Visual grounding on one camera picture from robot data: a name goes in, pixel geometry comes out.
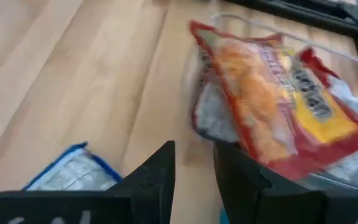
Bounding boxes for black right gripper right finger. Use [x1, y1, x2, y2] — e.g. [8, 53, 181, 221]
[213, 141, 358, 224]

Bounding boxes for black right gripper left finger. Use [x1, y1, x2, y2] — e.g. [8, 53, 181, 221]
[0, 140, 177, 224]

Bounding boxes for red Maruchan ramen packet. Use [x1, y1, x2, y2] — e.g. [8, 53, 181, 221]
[188, 19, 358, 182]

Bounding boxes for blue Maruchan ramen packet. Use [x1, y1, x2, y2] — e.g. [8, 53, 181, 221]
[22, 141, 123, 192]

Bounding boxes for red ramen packet silver back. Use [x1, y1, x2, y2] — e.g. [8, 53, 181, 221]
[191, 46, 358, 187]

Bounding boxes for black table edge frame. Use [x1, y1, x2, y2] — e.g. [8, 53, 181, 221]
[225, 0, 358, 63]

